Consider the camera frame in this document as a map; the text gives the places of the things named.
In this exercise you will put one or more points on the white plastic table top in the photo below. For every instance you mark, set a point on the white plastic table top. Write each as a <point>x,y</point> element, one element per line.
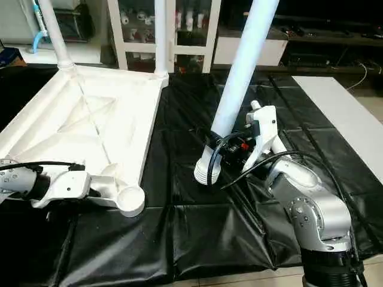
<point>90,119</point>

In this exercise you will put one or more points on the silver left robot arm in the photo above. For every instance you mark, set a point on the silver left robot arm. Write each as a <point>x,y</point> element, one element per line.
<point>18,182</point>

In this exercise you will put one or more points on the black work mat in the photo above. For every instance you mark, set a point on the black work mat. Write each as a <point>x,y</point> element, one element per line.
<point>197,239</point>

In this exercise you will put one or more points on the white drawer unit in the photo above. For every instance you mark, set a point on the white drawer unit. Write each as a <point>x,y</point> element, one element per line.
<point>266,51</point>

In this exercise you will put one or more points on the white flat panel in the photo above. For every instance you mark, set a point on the white flat panel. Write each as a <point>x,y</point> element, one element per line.
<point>347,119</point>

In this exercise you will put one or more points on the white glass door cabinet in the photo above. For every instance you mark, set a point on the white glass door cabinet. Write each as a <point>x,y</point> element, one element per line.
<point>134,30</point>

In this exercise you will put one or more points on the blue flat box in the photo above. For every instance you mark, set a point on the blue flat box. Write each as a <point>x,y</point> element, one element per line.
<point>9,58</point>

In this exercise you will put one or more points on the dark equipment rack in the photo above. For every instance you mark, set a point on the dark equipment rack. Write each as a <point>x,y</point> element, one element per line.
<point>75,24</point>

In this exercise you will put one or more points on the light blue plastic item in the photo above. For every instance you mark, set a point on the light blue plastic item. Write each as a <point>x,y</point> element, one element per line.
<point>39,30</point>

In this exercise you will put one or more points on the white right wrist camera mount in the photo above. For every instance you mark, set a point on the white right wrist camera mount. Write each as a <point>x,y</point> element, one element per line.
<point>263,134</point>

